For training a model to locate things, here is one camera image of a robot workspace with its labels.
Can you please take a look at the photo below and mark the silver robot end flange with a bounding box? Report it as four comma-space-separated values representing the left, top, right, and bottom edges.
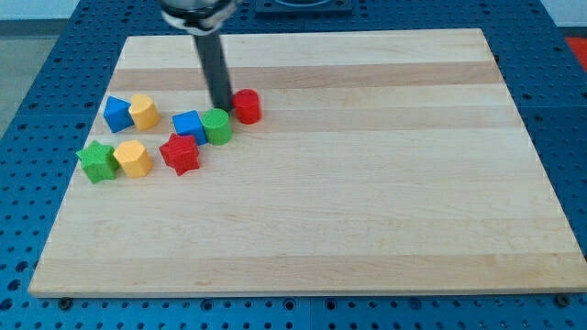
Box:
160, 0, 238, 35

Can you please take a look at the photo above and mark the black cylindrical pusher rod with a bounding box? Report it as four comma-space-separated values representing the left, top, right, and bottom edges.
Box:
194, 31, 233, 111

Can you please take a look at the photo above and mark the red cylinder block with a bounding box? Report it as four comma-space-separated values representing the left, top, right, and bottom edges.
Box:
232, 89, 261, 125

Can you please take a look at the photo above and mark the blue cube block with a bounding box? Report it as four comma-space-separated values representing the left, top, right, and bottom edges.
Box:
172, 110, 207, 146

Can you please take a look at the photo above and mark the green cylinder block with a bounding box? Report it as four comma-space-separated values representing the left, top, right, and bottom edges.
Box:
201, 108, 232, 145

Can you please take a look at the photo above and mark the yellow heart block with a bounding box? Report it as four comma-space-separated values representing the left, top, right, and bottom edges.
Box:
128, 93, 161, 130

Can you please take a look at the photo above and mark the red star block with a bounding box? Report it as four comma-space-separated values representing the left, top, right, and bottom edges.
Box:
160, 133, 200, 176

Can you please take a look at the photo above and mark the blue triangle block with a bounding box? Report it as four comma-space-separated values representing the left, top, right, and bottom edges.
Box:
103, 96, 134, 133

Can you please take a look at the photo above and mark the yellow hexagon block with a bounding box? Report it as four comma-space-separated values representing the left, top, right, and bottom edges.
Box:
114, 140, 153, 179

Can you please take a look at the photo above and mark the green star block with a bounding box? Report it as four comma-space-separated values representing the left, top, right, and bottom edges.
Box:
76, 140, 119, 184

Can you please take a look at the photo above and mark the wooden board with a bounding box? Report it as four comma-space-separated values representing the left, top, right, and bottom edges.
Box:
28, 28, 586, 298

